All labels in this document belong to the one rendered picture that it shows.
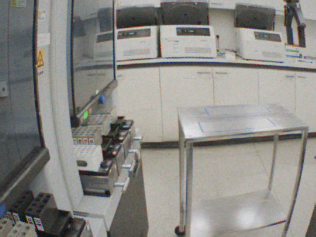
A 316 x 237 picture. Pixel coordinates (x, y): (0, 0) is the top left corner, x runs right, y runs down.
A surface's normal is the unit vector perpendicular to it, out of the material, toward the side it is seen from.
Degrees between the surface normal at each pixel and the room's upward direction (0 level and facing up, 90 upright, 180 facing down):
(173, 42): 90
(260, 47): 90
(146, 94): 90
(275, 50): 90
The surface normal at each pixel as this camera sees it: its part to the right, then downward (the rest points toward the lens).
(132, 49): -0.11, 0.27
